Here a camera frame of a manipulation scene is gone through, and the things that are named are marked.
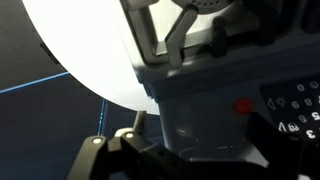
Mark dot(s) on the top right red button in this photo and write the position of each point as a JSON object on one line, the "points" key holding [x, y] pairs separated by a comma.
{"points": [[243, 105]]}

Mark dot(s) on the black stove control panel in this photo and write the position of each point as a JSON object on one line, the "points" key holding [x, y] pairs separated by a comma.
{"points": [[294, 106]]}

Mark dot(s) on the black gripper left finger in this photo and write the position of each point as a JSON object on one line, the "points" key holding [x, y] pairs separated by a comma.
{"points": [[129, 152]]}

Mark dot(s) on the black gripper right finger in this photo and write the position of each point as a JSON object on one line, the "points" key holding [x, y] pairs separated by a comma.
{"points": [[288, 156]]}

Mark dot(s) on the round white table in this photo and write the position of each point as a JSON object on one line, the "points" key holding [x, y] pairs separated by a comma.
{"points": [[91, 40]]}

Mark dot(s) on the grey toy stove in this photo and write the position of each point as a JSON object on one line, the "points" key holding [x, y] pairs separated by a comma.
{"points": [[197, 57]]}

